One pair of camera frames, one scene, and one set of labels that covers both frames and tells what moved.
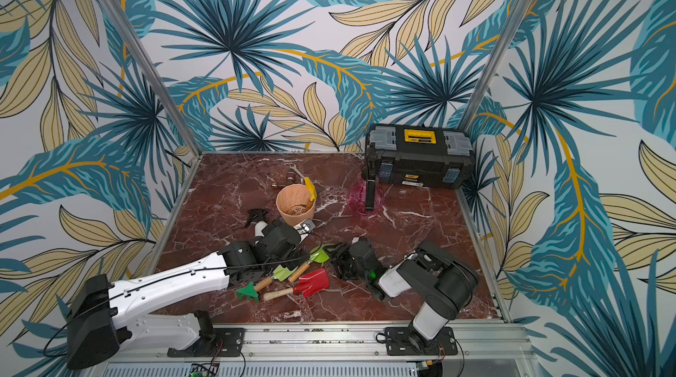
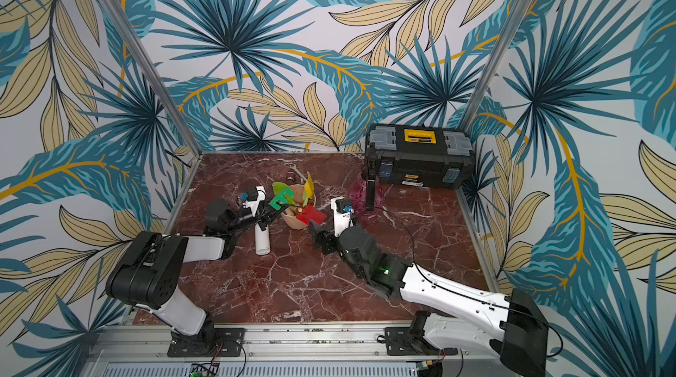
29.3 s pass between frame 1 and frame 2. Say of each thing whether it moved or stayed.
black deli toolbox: stayed
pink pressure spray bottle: stayed
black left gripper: moved
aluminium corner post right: stayed
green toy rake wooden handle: moved
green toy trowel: moved
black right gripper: moved
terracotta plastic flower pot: stayed
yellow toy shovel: stayed
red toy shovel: moved
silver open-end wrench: stayed
